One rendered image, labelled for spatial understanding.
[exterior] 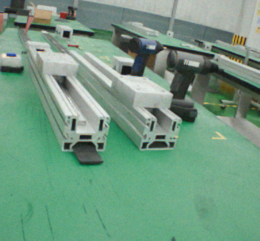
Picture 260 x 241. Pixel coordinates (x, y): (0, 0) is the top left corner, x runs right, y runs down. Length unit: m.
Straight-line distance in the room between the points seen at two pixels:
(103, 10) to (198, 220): 12.24
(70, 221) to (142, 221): 0.12
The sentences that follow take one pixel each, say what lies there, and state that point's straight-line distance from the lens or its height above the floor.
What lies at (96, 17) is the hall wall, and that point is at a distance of 12.60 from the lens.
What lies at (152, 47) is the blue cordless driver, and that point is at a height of 0.97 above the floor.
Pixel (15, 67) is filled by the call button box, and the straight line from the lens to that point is 1.25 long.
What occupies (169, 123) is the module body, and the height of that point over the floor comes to 0.85.
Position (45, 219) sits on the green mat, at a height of 0.78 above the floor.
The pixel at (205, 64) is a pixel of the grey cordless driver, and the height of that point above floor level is 0.98.
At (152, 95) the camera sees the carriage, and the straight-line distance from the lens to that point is 0.77.
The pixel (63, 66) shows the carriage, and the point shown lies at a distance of 0.94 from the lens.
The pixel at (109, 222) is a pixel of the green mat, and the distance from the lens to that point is 0.49.
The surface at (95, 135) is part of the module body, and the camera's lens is 0.67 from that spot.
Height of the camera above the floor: 1.09
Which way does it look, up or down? 18 degrees down
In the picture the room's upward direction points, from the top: 12 degrees clockwise
